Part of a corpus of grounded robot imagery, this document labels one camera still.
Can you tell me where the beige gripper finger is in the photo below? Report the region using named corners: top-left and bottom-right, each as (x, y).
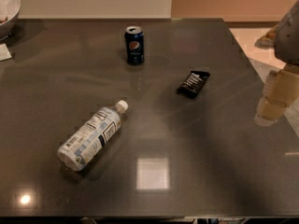
top-left (254, 97), bottom-right (287, 127)
top-left (263, 64), bottom-right (299, 106)

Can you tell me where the black rxbar chocolate bar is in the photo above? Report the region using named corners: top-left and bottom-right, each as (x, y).
top-left (177, 71), bottom-right (210, 98)

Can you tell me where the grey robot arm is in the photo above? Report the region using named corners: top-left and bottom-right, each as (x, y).
top-left (254, 1), bottom-right (299, 127)

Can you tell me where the blue pepsi can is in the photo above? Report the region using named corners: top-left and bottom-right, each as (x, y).
top-left (124, 26), bottom-right (144, 65)

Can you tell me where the clear plastic water bottle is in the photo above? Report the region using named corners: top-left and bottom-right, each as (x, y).
top-left (57, 100), bottom-right (128, 172)

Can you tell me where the white paper napkin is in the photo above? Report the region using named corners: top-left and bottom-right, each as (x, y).
top-left (0, 44), bottom-right (12, 61)

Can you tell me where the white bowl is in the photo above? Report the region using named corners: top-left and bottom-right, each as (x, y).
top-left (0, 0), bottom-right (21, 40)

